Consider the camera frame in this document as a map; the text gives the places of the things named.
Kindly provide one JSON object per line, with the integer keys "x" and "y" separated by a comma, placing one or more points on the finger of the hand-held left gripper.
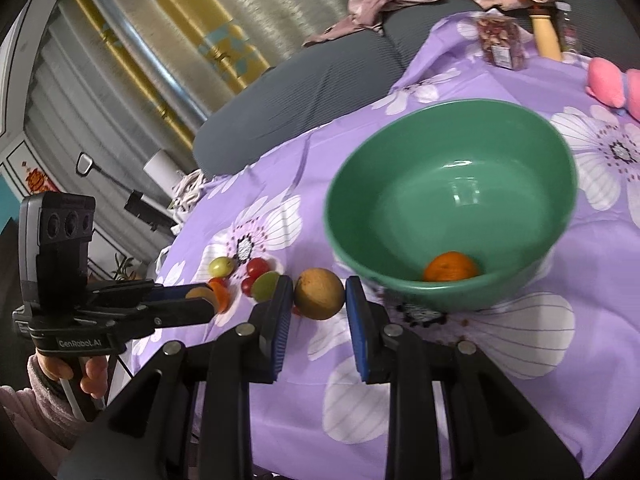
{"x": 185, "y": 312}
{"x": 175, "y": 291}

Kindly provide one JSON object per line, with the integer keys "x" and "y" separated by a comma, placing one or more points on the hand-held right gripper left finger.
{"x": 283, "y": 320}

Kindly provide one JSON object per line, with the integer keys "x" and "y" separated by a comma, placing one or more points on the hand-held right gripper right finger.
{"x": 357, "y": 330}

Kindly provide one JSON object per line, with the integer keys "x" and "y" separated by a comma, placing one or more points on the small orange fruit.
{"x": 221, "y": 296}

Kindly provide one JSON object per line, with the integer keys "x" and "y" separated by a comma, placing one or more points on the brown round fruit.
{"x": 318, "y": 294}

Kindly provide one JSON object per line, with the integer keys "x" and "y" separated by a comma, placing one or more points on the red cherry tomato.
{"x": 257, "y": 267}
{"x": 247, "y": 286}

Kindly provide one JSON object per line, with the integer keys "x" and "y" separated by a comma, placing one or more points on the orange mandarin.
{"x": 450, "y": 267}

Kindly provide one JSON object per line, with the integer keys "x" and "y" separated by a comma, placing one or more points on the green plastic bowl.
{"x": 450, "y": 195}

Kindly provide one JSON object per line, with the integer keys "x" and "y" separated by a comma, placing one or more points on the person's left forearm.
{"x": 35, "y": 410}

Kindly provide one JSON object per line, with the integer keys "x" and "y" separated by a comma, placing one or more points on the person's left hand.
{"x": 92, "y": 371}

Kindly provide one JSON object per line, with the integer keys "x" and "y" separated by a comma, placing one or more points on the green oval fruit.
{"x": 265, "y": 285}

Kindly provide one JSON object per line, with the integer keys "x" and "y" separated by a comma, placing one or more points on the yellow-green grape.
{"x": 221, "y": 266}

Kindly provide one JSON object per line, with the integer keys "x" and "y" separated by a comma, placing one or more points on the potted plant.
{"x": 122, "y": 267}

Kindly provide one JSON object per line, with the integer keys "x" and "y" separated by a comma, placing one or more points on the black device on stand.
{"x": 145, "y": 208}

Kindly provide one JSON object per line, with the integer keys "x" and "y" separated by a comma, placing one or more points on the white crumpled cloth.
{"x": 187, "y": 192}

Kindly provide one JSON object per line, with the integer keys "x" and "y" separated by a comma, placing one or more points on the small black-framed mirror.
{"x": 85, "y": 164}

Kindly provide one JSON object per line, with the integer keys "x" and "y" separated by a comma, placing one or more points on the white paper roll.
{"x": 161, "y": 167}

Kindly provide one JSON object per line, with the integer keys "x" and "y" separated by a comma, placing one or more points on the purple floral tablecloth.
{"x": 525, "y": 360}

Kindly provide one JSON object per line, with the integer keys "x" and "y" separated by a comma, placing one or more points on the grey sofa cushion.
{"x": 300, "y": 90}

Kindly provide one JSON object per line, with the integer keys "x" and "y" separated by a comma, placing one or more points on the yellow patterned curtain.
{"x": 200, "y": 25}

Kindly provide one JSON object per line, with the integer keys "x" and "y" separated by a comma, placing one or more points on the clear packet of nuts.
{"x": 500, "y": 40}

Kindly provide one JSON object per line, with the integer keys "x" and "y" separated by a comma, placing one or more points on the yellow bottle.
{"x": 546, "y": 35}

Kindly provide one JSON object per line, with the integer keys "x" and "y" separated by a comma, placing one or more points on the pink plush toy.
{"x": 612, "y": 85}

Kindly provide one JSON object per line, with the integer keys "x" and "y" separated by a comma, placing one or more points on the clear bottle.
{"x": 567, "y": 27}

